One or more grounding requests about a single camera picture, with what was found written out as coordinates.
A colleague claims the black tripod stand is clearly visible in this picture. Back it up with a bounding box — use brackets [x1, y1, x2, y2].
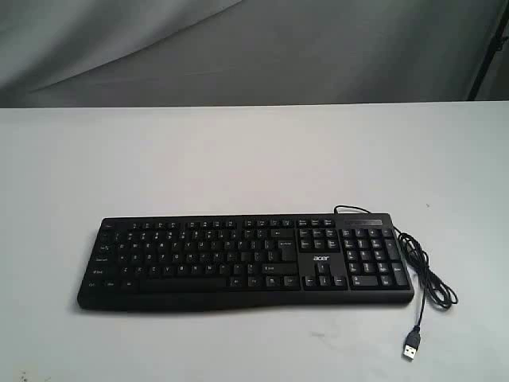
[466, 2, 508, 101]

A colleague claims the black USB cable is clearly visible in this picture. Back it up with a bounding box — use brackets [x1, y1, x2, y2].
[333, 205, 459, 364]

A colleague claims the black acer keyboard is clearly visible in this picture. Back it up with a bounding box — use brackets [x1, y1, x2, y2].
[77, 213, 414, 312]

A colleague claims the grey backdrop cloth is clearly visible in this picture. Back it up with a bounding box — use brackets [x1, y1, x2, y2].
[1, 1, 507, 107]

